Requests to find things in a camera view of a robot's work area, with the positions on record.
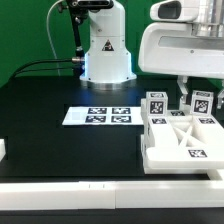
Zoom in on white cable behind robot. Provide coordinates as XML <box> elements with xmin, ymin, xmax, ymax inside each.
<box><xmin>46</xmin><ymin>0</ymin><xmax>64</xmax><ymax>77</ymax></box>

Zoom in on white fence piece left edge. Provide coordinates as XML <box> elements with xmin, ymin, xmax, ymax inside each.
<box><xmin>0</xmin><ymin>139</ymin><xmax>6</xmax><ymax>162</ymax></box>

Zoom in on flat white tagged plate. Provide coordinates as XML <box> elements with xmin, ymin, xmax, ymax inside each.
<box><xmin>62</xmin><ymin>107</ymin><xmax>143</xmax><ymax>126</ymax></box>

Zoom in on white chair seat block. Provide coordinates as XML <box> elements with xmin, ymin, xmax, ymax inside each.
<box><xmin>141</xmin><ymin>98</ymin><xmax>155</xmax><ymax>173</ymax></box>

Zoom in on white front fence bar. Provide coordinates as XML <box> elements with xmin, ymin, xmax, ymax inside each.
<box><xmin>0</xmin><ymin>180</ymin><xmax>224</xmax><ymax>211</ymax></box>

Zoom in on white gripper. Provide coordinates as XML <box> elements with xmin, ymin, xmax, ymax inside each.
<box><xmin>138</xmin><ymin>0</ymin><xmax>224</xmax><ymax>109</ymax></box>

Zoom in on white fence bar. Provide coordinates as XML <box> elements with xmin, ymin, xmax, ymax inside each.
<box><xmin>207</xmin><ymin>169</ymin><xmax>224</xmax><ymax>181</ymax></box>
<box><xmin>0</xmin><ymin>180</ymin><xmax>224</xmax><ymax>211</ymax></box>

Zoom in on white right fence bar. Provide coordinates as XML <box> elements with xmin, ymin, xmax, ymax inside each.
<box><xmin>207</xmin><ymin>169</ymin><xmax>224</xmax><ymax>181</ymax></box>

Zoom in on white chair back frame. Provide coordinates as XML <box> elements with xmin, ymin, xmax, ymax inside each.
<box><xmin>146</xmin><ymin>111</ymin><xmax>224</xmax><ymax>174</ymax></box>

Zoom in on black cables at base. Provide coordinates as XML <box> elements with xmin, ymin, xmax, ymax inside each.
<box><xmin>9</xmin><ymin>56</ymin><xmax>84</xmax><ymax>80</ymax></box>

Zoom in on small white cube block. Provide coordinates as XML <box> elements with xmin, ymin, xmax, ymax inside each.
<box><xmin>190</xmin><ymin>90</ymin><xmax>214</xmax><ymax>116</ymax></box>

